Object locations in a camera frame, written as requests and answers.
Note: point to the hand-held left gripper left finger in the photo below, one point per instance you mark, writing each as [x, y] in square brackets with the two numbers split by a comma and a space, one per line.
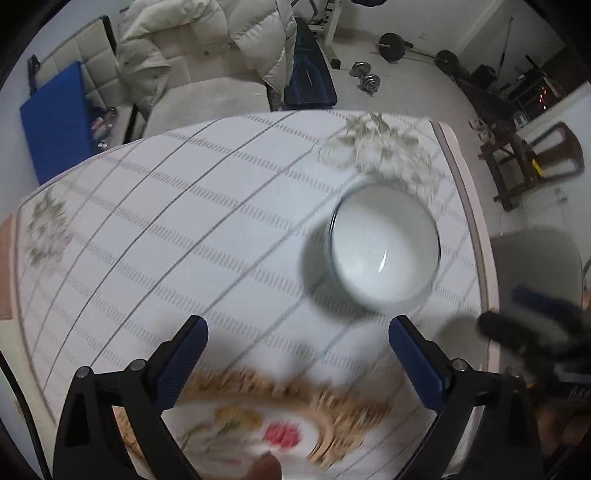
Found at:
[178, 367]

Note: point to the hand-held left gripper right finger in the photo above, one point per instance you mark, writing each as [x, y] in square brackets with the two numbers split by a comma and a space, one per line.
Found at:
[418, 364]

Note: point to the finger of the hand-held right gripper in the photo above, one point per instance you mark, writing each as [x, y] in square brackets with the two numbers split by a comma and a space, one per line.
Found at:
[545, 300]
[512, 330]

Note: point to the dark-rimmed white bowl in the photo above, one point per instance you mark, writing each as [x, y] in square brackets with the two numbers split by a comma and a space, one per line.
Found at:
[383, 249]

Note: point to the grey seat chair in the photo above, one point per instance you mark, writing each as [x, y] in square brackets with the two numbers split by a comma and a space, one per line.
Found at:
[535, 267]

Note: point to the dark wooden chair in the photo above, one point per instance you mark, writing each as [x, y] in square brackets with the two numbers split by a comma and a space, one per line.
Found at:
[512, 157]

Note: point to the checked floral tablecloth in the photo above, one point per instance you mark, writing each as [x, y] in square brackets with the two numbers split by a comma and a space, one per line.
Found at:
[207, 221]

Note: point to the white slipper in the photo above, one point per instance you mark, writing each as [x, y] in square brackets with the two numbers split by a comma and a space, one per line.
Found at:
[477, 124]
[486, 134]

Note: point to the black exercise machine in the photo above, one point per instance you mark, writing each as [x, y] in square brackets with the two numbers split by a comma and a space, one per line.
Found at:
[498, 92]

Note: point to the blue foam pad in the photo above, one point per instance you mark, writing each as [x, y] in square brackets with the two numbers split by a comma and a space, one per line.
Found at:
[57, 124]

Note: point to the metal dumbbell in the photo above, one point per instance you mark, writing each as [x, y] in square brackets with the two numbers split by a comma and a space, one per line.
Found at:
[371, 84]
[359, 69]

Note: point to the short black barbell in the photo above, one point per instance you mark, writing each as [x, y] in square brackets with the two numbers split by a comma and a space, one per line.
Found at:
[392, 46]

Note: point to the beige quilted chair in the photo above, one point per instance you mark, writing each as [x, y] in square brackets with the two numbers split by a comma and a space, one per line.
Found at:
[92, 41]

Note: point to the white puffer jacket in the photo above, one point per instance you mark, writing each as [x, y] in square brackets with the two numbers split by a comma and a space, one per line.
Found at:
[240, 32]

